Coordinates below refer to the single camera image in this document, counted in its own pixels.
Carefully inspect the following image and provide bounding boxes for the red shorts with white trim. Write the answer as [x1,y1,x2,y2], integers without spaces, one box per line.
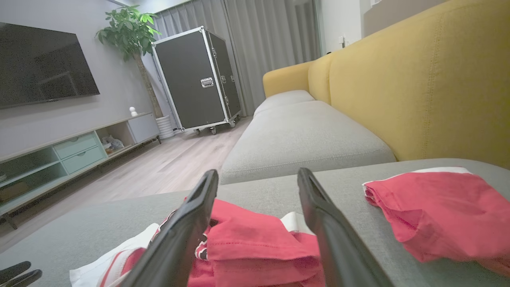
[363,167,510,278]

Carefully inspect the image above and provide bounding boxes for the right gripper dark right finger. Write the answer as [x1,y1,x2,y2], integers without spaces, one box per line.
[297,167,396,287]

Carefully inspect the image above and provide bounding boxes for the red basketball jersey with print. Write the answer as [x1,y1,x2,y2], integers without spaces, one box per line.
[70,197,326,287]

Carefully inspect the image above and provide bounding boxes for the white ribbed plant pot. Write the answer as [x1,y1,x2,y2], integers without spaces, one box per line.
[155,115,176,140]

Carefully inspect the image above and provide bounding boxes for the black flat screen television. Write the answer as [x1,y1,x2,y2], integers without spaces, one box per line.
[0,22,100,109]

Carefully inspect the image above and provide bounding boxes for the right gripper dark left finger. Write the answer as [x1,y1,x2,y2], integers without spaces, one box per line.
[120,169,219,287]

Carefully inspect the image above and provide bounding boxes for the black flight case on wheels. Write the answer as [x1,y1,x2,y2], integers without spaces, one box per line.
[152,26,242,136]

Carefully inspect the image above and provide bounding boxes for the yellow sofa backrest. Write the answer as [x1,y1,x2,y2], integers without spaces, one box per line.
[262,0,510,169]

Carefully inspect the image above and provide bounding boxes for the green potted tree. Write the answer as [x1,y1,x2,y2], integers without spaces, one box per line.
[96,5,163,119]

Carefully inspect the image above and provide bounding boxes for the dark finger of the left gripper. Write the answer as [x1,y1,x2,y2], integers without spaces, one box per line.
[0,261,32,284]
[0,269,43,287]

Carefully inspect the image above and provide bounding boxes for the grey curtains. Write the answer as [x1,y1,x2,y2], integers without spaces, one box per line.
[153,0,322,117]

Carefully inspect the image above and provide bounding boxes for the pale green TV cabinet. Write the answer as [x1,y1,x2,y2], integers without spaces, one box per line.
[0,112,162,230]

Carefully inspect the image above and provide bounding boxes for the crumpled items in cabinet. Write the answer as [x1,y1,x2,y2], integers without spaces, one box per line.
[101,135,125,154]

